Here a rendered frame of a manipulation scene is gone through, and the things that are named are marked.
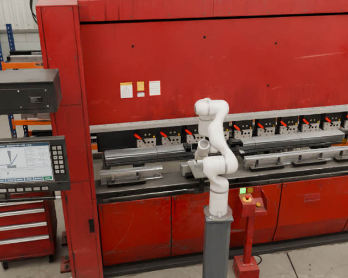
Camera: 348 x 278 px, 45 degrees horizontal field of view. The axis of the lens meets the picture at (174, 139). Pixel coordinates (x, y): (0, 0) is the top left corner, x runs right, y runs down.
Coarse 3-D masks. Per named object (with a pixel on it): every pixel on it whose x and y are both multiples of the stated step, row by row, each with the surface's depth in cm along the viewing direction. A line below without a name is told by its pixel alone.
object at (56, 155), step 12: (0, 144) 244; (12, 144) 245; (48, 144) 248; (60, 144) 249; (60, 156) 252; (60, 168) 255; (48, 180) 258; (60, 180) 259; (0, 192) 257; (12, 192) 258; (24, 192) 259
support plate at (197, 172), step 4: (188, 164) 343; (192, 164) 343; (192, 168) 337; (196, 168) 337; (200, 168) 337; (192, 172) 331; (196, 172) 331; (200, 172) 331; (196, 176) 326; (200, 176) 326; (204, 176) 326
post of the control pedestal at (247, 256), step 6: (252, 216) 342; (246, 222) 349; (252, 222) 345; (246, 228) 350; (252, 228) 348; (246, 234) 351; (252, 234) 350; (246, 240) 352; (246, 246) 355; (246, 252) 358; (246, 258) 361
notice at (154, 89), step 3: (150, 81) 309; (153, 81) 309; (156, 81) 310; (159, 81) 310; (150, 84) 310; (153, 84) 311; (156, 84) 311; (159, 84) 312; (150, 87) 311; (153, 87) 311; (156, 87) 312; (159, 87) 312; (150, 90) 312; (153, 90) 313; (156, 90) 313; (159, 90) 314; (150, 93) 313; (153, 93) 313; (156, 93) 314; (159, 93) 314
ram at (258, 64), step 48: (96, 48) 291; (144, 48) 298; (192, 48) 305; (240, 48) 313; (288, 48) 321; (336, 48) 330; (96, 96) 305; (144, 96) 313; (192, 96) 321; (240, 96) 330; (288, 96) 339; (336, 96) 348
